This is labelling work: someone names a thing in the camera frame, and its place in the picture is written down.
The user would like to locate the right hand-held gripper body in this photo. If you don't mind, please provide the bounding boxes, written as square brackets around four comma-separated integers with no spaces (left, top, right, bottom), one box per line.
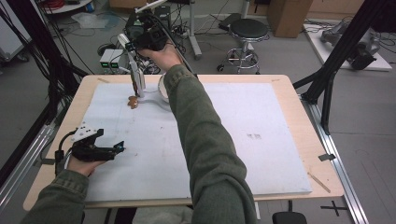
[132,0,172,52]

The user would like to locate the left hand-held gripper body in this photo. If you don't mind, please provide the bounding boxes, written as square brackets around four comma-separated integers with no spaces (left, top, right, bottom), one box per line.
[70,123,108,162]

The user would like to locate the white branched stand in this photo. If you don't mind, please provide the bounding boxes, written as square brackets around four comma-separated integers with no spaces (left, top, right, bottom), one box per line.
[117,32,173,113]

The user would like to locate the brown dog charm keychain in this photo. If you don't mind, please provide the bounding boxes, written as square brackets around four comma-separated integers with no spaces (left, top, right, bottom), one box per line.
[126,73,140,110]

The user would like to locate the person's left hand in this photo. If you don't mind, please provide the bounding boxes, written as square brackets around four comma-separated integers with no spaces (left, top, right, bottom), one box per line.
[66,154,106,177]

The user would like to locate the person's right hand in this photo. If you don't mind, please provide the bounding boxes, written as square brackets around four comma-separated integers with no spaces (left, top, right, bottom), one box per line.
[138,42,185,73]

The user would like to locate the white power supply box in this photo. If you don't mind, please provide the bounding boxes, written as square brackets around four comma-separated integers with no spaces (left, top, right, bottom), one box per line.
[110,49,125,70]
[99,49,114,70]

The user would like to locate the white standing desk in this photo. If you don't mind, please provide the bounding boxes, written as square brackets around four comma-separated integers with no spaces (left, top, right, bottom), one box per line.
[186,0,204,61]

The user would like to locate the white plastic sheet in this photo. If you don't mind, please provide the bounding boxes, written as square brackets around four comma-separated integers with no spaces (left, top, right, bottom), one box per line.
[70,12,109,30]

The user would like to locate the white eggshell-shaped bowl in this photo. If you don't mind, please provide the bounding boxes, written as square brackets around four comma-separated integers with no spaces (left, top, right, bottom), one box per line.
[157,73,171,104]

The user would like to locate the round white table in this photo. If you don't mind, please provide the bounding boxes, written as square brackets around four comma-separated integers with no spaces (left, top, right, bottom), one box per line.
[39,0,93,15]

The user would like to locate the flat black device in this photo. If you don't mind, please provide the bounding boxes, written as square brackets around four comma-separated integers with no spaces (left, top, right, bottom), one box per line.
[218,12,243,32]

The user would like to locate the person's grey trousers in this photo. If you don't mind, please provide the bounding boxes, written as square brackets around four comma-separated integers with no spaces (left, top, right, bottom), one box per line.
[132,204,194,224]

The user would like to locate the black round stool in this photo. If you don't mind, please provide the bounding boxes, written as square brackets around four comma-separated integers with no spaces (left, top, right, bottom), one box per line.
[217,18,271,75]

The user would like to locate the white foam mat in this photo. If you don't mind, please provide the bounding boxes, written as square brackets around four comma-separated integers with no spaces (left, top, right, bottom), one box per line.
[82,81,313,203]

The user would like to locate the large cardboard box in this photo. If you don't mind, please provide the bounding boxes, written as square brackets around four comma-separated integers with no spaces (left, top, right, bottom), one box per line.
[266,0,314,39]

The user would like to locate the white floor platform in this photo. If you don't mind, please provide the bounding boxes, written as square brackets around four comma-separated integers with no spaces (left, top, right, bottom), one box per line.
[303,18,393,73]

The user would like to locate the black chair seat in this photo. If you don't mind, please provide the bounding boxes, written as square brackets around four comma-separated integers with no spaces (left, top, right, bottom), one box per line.
[272,211,308,224]

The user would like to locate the grey machine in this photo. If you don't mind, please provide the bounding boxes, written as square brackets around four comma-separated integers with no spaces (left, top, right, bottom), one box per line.
[319,21,382,71]

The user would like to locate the thin wooden stick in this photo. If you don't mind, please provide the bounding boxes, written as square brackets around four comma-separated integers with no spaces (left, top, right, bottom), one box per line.
[307,172,332,194]

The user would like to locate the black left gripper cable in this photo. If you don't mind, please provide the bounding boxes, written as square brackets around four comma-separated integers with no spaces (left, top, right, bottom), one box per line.
[54,130,78,175]

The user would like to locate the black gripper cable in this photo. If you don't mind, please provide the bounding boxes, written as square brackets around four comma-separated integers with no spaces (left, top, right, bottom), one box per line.
[148,13,199,78]
[54,130,78,175]

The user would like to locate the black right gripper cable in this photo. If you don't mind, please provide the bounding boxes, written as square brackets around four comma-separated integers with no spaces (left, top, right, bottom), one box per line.
[148,13,199,78]

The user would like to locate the aluminium floor rail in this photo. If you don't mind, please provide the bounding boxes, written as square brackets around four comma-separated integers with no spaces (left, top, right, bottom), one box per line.
[0,123,58,213]
[300,92,371,224]

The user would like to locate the black cable bundle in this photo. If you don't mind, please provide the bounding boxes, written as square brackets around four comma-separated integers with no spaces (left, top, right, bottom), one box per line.
[6,0,94,104]

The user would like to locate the black metal frame post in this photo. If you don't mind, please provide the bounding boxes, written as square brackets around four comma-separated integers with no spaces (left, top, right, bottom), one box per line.
[292,0,396,135]
[6,0,90,125]

